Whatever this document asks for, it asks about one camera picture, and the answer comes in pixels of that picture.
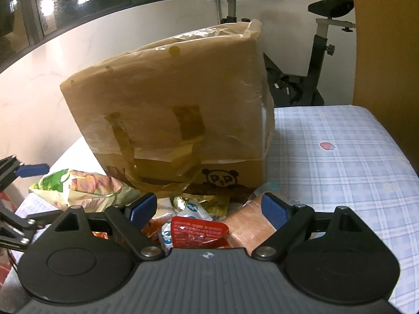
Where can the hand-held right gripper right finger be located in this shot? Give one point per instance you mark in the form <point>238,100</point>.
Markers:
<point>273,212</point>

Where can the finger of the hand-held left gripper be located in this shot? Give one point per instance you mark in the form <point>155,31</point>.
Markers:
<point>42,218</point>
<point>31,170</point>

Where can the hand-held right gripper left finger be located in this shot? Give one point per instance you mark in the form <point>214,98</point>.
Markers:
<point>144,208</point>

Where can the yellow snack packet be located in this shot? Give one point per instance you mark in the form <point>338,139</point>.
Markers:
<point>156,225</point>

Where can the brown snack packet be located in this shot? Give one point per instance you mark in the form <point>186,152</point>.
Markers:
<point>248,229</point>

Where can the red snack packet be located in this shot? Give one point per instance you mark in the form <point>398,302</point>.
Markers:
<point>196,232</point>

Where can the taped cardboard box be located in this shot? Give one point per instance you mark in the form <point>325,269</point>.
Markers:
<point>170,114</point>

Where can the white blue candy packet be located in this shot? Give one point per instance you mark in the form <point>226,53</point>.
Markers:
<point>193,210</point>

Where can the green snack bag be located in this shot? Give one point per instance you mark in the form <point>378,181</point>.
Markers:
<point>81,186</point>

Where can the clear yellow-green packet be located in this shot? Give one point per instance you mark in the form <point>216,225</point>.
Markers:
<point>216,205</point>

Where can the checked bed sheet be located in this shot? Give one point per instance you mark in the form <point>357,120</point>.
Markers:
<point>327,176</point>

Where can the black exercise bike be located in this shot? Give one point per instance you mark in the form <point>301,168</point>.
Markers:
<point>314,72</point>

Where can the yellow wooden panel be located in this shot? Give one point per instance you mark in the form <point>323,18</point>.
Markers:
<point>383,55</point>

